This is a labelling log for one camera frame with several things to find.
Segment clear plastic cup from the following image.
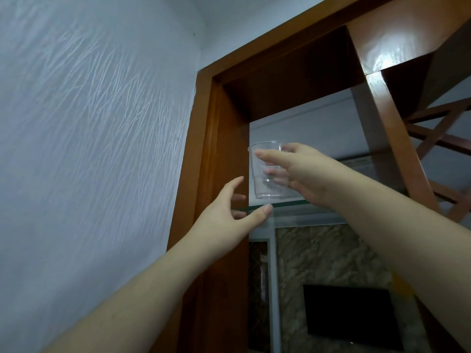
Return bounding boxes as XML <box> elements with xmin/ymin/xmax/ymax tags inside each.
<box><xmin>248</xmin><ymin>140</ymin><xmax>301</xmax><ymax>200</ymax></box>

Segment brown wooden lattice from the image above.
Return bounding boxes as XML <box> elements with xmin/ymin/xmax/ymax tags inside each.
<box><xmin>404</xmin><ymin>98</ymin><xmax>471</xmax><ymax>223</ymax></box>

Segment person's right hand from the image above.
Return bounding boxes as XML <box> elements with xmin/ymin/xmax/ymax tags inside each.
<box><xmin>255</xmin><ymin>143</ymin><xmax>352</xmax><ymax>209</ymax></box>

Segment glass shelf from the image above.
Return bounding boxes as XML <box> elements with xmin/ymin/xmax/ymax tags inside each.
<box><xmin>248</xmin><ymin>200</ymin><xmax>372</xmax><ymax>219</ymax></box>

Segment black television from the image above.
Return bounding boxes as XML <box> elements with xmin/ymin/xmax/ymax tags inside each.
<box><xmin>302</xmin><ymin>284</ymin><xmax>406</xmax><ymax>352</ymax></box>

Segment person's left hand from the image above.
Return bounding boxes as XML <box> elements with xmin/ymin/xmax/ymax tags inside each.
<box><xmin>189</xmin><ymin>176</ymin><xmax>275</xmax><ymax>255</ymax></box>

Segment brown wooden partition frame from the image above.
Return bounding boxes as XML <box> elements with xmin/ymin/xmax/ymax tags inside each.
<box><xmin>150</xmin><ymin>0</ymin><xmax>471</xmax><ymax>353</ymax></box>

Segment person's right forearm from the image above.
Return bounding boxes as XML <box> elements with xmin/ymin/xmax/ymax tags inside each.
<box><xmin>324</xmin><ymin>170</ymin><xmax>471</xmax><ymax>353</ymax></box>

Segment person's left forearm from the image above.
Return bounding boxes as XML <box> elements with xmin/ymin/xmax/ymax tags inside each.
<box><xmin>40</xmin><ymin>231</ymin><xmax>226</xmax><ymax>353</ymax></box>

